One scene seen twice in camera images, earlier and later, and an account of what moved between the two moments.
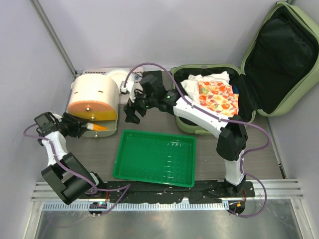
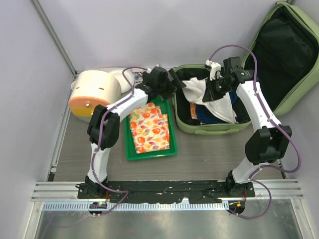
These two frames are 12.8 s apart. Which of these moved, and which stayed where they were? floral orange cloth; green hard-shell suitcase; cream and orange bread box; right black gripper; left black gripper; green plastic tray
Moved: green plastic tray; floral orange cloth; left black gripper; right black gripper
Stayed: green hard-shell suitcase; cream and orange bread box
